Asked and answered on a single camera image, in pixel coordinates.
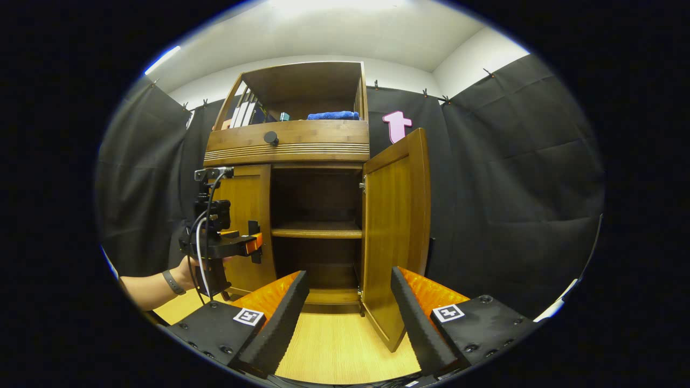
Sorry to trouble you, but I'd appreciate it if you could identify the grey wristband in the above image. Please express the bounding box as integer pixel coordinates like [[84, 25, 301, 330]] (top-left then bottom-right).
[[162, 269, 187, 296]]

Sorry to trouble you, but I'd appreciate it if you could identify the wooden double-door shoe cabinet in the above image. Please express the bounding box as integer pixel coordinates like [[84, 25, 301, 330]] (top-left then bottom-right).
[[203, 60, 432, 354]]

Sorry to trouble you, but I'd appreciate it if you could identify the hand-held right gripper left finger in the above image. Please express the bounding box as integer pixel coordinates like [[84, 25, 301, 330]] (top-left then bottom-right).
[[167, 271, 311, 378]]

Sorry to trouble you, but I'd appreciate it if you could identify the wooden cabinet door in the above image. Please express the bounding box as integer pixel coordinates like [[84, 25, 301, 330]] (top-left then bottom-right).
[[360, 128, 432, 352], [213, 164, 277, 297]]

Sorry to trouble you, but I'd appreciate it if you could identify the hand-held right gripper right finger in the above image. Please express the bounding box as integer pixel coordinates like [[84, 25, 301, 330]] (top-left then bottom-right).
[[391, 267, 542, 378]]

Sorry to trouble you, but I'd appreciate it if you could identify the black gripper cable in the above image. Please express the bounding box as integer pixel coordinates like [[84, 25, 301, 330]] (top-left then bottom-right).
[[186, 169, 228, 305]]

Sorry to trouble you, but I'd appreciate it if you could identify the wooden cabinet drawer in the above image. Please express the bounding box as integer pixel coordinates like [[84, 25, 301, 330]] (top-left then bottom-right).
[[204, 120, 371, 167]]

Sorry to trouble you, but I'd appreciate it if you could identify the black backdrop cloth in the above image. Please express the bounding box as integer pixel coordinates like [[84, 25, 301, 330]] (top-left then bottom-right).
[[96, 54, 604, 318]]

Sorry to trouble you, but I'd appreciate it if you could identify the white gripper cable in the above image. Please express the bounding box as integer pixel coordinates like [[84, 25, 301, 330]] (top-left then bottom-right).
[[195, 217, 212, 298]]

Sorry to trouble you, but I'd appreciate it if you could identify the wooden inner shelf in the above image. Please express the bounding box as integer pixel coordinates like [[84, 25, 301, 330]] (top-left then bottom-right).
[[271, 221, 363, 239]]

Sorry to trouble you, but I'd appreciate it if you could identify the dark blue book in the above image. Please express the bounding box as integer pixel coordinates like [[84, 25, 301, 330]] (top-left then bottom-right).
[[249, 105, 278, 126]]

